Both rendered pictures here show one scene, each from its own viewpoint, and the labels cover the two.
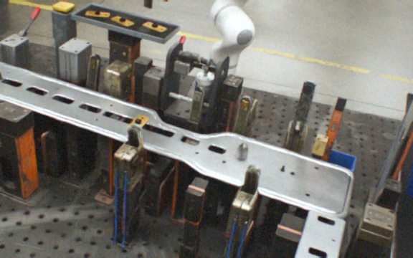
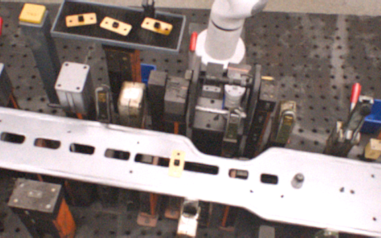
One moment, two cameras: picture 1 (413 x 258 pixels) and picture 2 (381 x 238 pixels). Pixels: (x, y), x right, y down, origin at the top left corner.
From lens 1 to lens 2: 80 cm
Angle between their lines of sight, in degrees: 25
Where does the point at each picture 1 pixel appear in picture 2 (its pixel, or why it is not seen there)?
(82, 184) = (118, 207)
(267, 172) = (328, 198)
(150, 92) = (174, 112)
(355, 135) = (371, 54)
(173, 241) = not seen: outside the picture
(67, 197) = (110, 229)
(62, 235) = not seen: outside the picture
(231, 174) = (294, 213)
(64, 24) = (41, 35)
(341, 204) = not seen: outside the picture
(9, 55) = not seen: outside the picture
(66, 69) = (69, 104)
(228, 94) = (266, 106)
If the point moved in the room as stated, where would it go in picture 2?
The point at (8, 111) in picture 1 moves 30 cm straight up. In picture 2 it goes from (36, 197) to (5, 141)
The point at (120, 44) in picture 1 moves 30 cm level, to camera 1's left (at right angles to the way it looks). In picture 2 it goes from (119, 51) to (16, 59)
